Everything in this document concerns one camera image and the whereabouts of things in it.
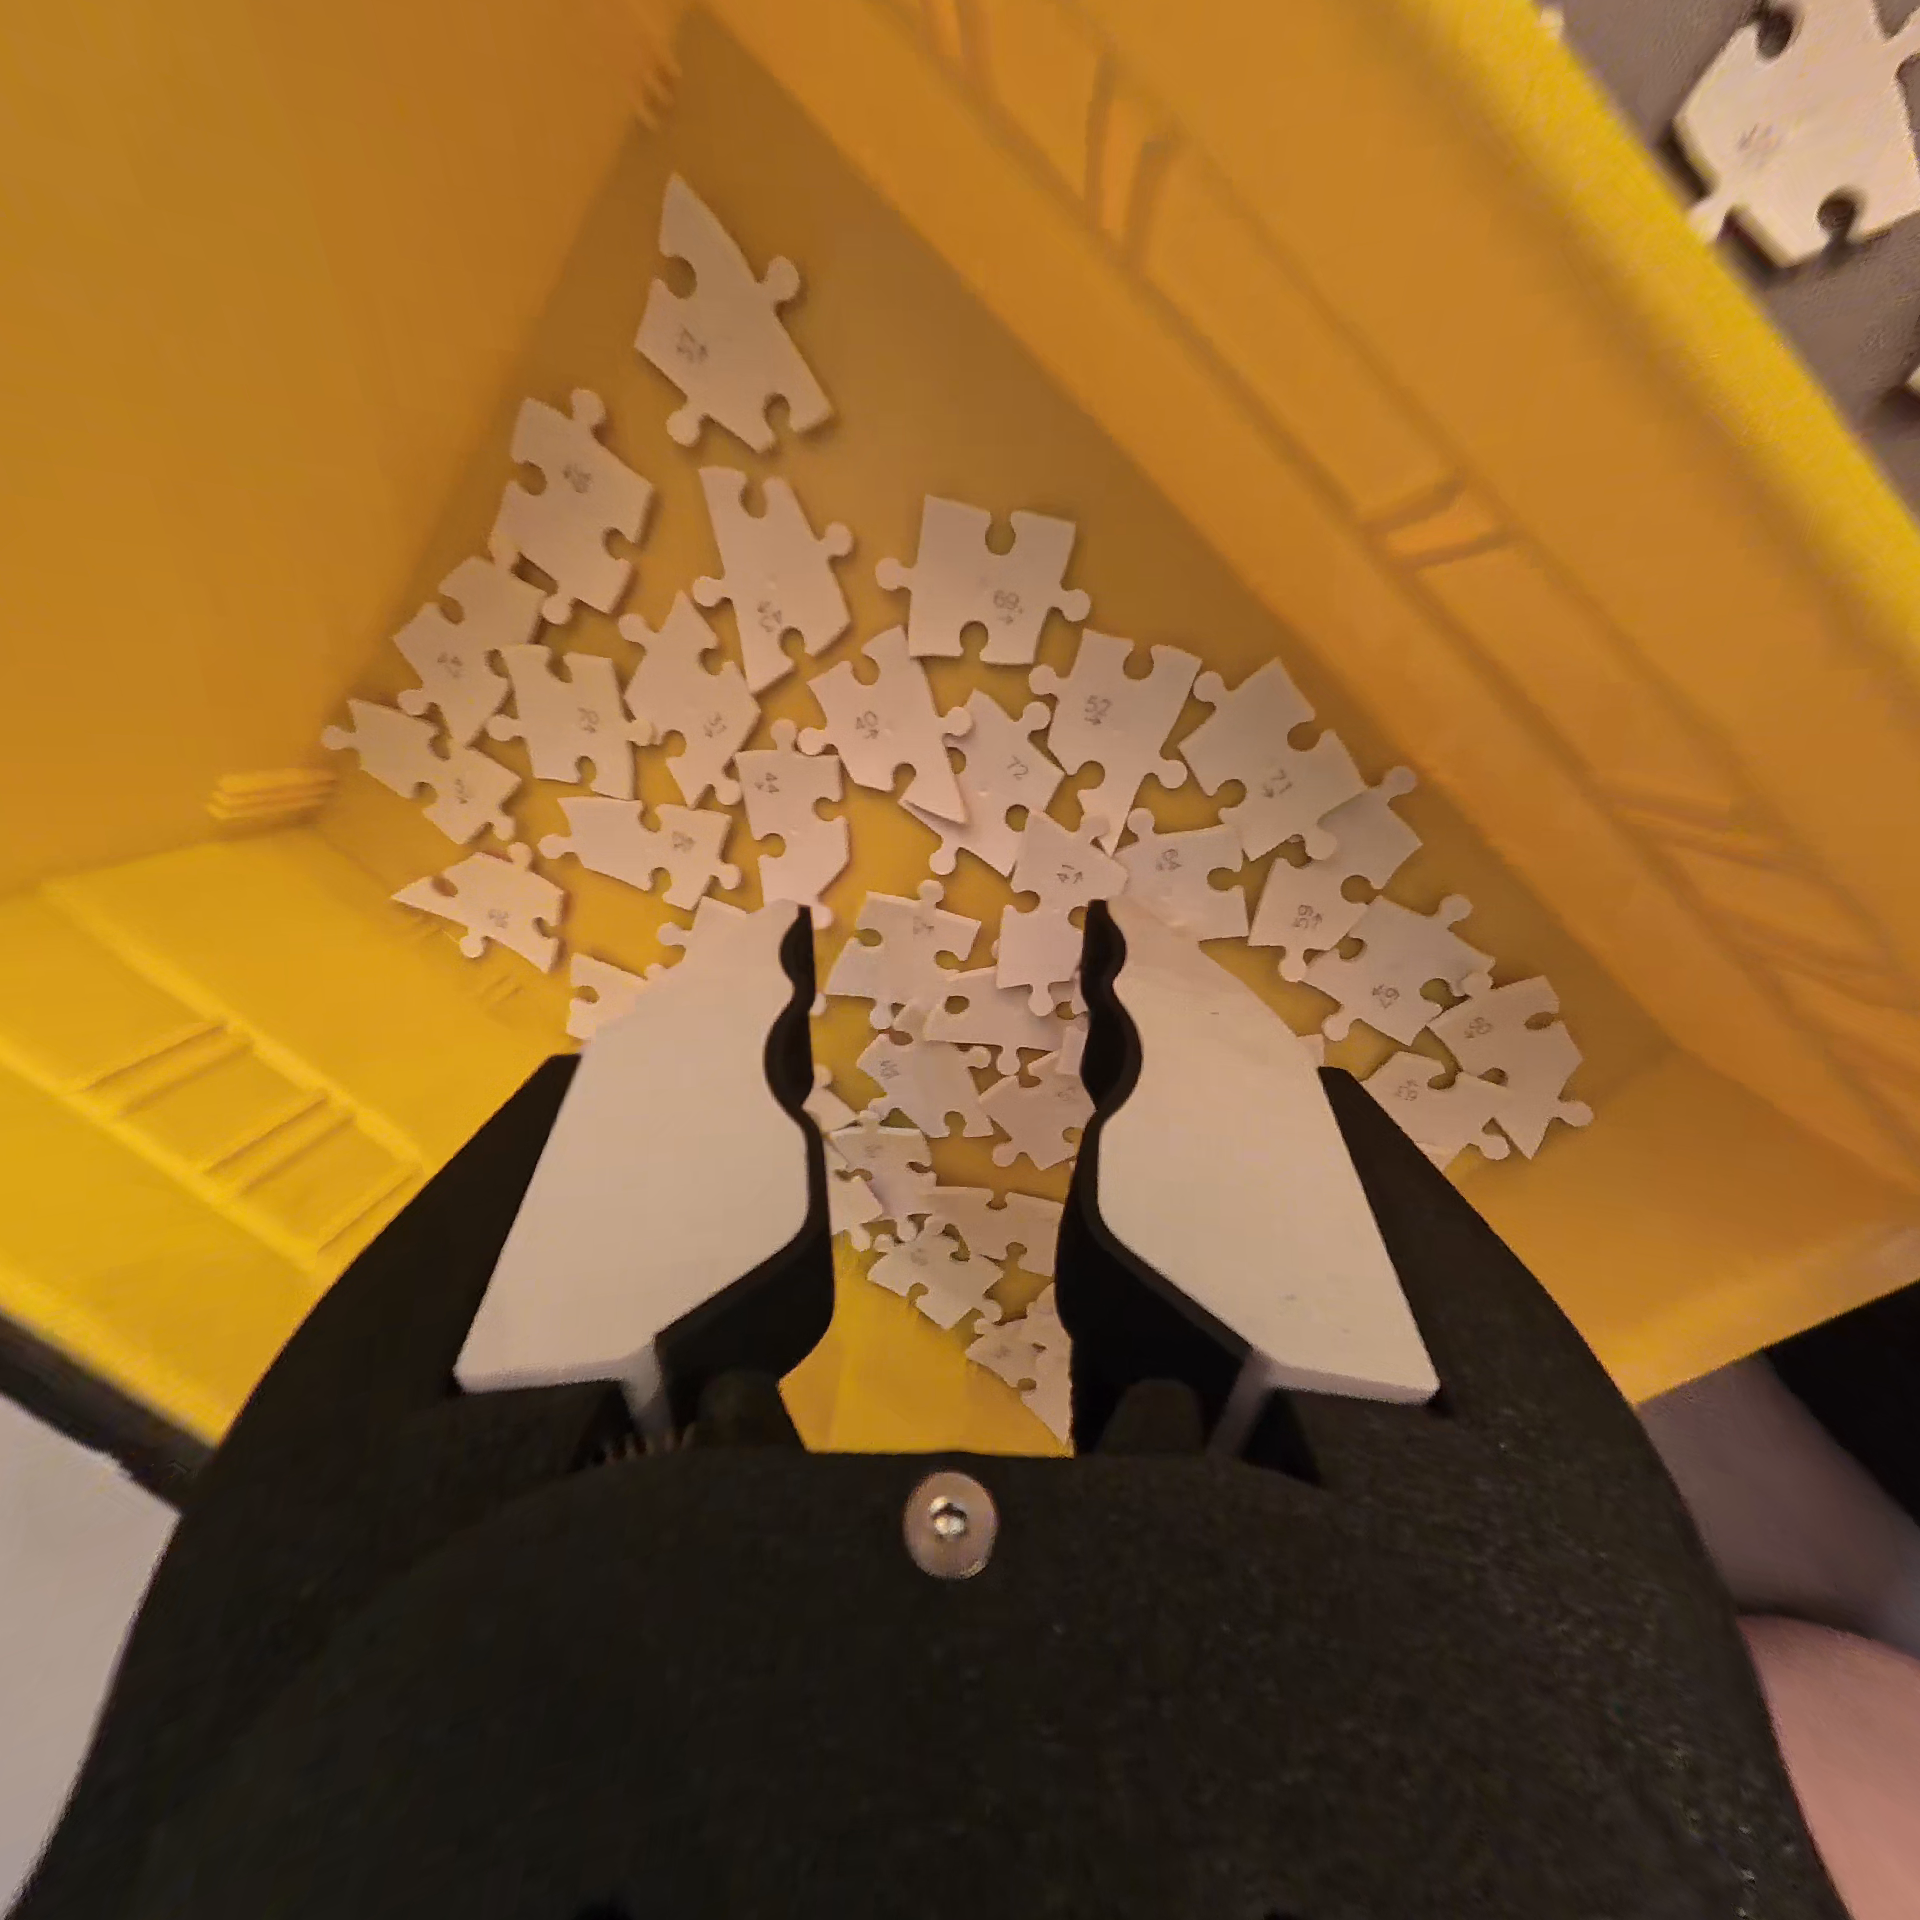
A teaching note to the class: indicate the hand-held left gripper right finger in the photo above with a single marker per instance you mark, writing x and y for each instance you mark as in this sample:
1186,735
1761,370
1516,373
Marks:
1262,1200

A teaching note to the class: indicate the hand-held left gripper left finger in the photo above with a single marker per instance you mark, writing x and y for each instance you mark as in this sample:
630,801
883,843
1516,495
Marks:
642,1200

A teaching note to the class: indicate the pile of puzzle pieces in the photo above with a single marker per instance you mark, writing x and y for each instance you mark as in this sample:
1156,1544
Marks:
782,691

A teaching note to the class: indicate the yellow plastic bin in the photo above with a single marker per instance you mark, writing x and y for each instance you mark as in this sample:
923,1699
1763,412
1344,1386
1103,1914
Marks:
300,302

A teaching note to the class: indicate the spread of white jigsaw pieces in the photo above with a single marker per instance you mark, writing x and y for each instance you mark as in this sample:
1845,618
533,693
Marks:
1801,120

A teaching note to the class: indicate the black quilted pad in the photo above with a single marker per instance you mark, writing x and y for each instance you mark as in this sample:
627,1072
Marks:
1863,1366

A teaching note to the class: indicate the person's leg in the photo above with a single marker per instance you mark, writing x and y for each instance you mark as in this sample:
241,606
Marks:
1831,1620

